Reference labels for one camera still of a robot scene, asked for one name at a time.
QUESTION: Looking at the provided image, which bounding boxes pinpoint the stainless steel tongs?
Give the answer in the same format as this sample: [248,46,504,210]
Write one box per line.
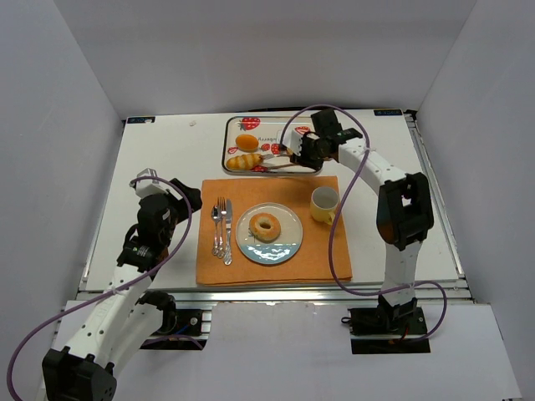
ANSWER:
[260,153,298,170]

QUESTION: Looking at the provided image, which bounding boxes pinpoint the striped long bread roll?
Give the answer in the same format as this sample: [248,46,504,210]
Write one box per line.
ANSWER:
[226,153,264,171]

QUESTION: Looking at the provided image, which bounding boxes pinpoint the sugared bagel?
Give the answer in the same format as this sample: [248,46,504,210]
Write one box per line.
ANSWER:
[249,213,281,242]

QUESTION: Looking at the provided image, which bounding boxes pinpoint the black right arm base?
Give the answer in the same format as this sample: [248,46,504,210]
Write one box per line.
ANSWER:
[340,307,431,355]

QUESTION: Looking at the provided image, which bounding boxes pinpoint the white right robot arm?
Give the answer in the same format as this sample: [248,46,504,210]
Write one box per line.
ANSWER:
[278,105,434,331]

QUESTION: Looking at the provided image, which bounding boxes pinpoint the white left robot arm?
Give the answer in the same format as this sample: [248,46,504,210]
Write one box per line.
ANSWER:
[42,173,202,400]

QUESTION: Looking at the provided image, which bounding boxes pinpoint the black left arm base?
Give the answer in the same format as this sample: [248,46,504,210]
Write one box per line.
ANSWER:
[135,291,211,351]

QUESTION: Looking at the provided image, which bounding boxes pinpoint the yellow mug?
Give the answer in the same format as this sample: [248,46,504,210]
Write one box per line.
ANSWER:
[310,186,339,226]

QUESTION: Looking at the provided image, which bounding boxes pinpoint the silver spoon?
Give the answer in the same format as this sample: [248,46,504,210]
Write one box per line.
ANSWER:
[211,206,221,256]

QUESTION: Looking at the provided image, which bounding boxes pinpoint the strawberry print serving tray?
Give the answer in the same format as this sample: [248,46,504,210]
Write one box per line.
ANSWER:
[222,115,319,175]

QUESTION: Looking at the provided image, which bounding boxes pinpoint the silver fork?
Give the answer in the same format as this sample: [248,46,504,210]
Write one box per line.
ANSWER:
[217,197,227,258]

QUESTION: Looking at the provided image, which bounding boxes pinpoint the round orange bun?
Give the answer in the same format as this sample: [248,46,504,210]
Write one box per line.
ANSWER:
[235,134,259,152]

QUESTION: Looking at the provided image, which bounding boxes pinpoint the blue label sticker right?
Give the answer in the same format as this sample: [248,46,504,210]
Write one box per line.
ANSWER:
[373,109,404,117]

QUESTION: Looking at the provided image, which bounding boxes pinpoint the blue label sticker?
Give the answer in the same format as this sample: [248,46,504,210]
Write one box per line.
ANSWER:
[126,116,155,124]
[373,109,404,117]

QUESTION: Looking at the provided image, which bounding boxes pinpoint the silver table knife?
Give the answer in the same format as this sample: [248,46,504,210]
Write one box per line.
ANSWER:
[223,199,232,266]

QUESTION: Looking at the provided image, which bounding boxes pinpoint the blue label sticker left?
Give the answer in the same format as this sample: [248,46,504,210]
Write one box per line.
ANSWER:
[126,116,155,124]

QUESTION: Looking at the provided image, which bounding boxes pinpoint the plate with leaf design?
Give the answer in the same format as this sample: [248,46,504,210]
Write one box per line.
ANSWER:
[235,202,303,266]

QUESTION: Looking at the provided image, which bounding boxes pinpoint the orange cloth placemat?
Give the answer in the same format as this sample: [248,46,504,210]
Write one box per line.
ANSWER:
[196,176,339,286]

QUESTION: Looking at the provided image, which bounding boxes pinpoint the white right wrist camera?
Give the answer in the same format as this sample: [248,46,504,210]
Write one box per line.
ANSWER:
[277,129,303,156]

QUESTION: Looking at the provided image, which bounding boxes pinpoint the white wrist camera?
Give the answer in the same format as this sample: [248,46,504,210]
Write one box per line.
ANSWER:
[130,168,166,199]
[277,129,303,156]

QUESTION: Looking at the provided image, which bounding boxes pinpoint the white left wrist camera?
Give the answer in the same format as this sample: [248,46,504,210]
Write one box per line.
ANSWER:
[130,168,166,199]

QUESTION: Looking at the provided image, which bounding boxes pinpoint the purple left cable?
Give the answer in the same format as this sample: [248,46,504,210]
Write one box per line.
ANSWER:
[6,175,193,401]

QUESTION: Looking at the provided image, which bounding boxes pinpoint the purple cable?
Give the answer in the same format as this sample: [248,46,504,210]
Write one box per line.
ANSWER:
[6,175,193,401]
[278,104,448,343]

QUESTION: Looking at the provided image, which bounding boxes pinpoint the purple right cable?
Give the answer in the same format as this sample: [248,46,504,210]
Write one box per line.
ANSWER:
[278,104,448,343]

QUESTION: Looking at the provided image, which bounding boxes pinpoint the aluminium frame rail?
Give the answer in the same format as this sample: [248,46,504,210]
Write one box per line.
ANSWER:
[74,275,477,310]

